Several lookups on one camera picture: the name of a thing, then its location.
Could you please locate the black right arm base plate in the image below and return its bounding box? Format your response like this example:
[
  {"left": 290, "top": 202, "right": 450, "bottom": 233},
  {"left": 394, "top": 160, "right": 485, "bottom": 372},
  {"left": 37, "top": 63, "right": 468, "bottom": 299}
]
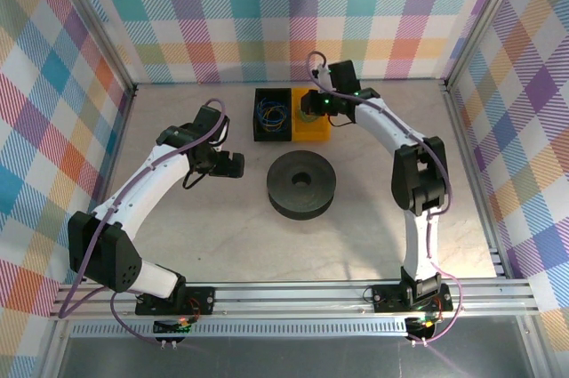
[{"left": 372, "top": 283, "right": 453, "bottom": 313}]

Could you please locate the right circuit board with LEDs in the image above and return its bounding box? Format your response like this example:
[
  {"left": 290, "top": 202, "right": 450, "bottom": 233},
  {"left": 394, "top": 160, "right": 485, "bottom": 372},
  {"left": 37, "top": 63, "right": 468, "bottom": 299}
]
[{"left": 406, "top": 313, "right": 441, "bottom": 330}]

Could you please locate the aluminium side rail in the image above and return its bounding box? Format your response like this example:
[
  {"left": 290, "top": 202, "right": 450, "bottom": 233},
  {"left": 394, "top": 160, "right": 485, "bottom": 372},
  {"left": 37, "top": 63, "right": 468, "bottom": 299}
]
[{"left": 444, "top": 83, "right": 509, "bottom": 280}]

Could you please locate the black plastic bin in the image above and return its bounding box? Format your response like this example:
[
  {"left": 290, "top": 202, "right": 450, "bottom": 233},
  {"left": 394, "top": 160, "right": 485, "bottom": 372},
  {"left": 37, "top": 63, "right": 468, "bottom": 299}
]
[{"left": 252, "top": 87, "right": 295, "bottom": 143}]

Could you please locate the circuit board with leds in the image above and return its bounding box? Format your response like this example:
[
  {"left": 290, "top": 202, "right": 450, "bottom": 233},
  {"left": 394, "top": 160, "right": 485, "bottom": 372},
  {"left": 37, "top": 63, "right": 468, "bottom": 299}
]
[
  {"left": 406, "top": 313, "right": 441, "bottom": 330},
  {"left": 153, "top": 316, "right": 196, "bottom": 335}
]

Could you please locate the left circuit board with LEDs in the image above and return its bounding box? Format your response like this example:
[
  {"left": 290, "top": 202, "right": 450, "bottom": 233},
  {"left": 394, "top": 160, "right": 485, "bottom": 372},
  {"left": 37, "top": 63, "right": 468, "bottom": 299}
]
[{"left": 153, "top": 316, "right": 196, "bottom": 335}]

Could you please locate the aluminium frame post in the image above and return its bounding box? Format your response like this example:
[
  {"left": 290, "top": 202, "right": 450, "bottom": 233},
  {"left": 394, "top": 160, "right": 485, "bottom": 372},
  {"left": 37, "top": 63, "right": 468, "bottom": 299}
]
[
  {"left": 44, "top": 0, "right": 138, "bottom": 95},
  {"left": 443, "top": 0, "right": 534, "bottom": 91}
]

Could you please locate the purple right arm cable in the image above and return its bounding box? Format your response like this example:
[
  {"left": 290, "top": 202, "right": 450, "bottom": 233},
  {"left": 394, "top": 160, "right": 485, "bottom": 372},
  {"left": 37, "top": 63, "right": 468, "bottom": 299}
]
[{"left": 309, "top": 51, "right": 467, "bottom": 346}]

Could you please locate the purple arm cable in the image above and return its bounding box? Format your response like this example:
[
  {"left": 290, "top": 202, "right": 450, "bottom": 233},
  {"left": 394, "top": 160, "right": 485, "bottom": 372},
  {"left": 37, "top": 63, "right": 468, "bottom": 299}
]
[
  {"left": 57, "top": 97, "right": 230, "bottom": 346},
  {"left": 309, "top": 51, "right": 467, "bottom": 346}
]

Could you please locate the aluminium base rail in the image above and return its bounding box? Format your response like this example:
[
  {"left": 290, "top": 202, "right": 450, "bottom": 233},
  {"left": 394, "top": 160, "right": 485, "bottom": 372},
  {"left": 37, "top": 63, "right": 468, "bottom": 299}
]
[{"left": 52, "top": 278, "right": 541, "bottom": 321}]

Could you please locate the yellow plastic bin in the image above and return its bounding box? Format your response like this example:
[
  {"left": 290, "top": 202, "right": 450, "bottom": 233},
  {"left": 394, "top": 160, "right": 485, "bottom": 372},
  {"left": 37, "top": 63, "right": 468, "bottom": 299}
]
[{"left": 291, "top": 86, "right": 333, "bottom": 142}]

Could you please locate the perforated metal cable tray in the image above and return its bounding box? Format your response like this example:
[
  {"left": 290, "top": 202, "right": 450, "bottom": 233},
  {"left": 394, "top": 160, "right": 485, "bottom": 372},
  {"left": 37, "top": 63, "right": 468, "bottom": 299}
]
[{"left": 70, "top": 318, "right": 410, "bottom": 339}]

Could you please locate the blue cable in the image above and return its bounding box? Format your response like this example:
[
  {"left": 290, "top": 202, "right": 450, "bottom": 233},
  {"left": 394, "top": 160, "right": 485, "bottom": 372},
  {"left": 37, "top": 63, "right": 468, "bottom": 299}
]
[{"left": 255, "top": 100, "right": 290, "bottom": 133}]

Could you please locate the black cable spool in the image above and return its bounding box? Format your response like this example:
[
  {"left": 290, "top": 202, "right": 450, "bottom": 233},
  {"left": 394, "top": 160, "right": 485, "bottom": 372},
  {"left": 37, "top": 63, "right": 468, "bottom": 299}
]
[{"left": 266, "top": 150, "right": 335, "bottom": 221}]

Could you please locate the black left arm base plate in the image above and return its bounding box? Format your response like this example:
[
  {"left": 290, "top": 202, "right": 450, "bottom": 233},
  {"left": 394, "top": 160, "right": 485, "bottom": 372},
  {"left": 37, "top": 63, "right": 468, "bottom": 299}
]
[{"left": 135, "top": 286, "right": 217, "bottom": 317}]

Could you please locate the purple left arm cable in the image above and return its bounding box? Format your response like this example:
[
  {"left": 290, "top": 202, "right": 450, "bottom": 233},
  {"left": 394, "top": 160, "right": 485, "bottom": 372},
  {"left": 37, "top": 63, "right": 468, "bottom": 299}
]
[{"left": 57, "top": 97, "right": 230, "bottom": 346}]

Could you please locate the yellow cable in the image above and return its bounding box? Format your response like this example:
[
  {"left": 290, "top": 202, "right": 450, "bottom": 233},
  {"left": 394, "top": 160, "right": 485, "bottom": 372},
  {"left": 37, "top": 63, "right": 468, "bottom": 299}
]
[{"left": 260, "top": 101, "right": 288, "bottom": 128}]

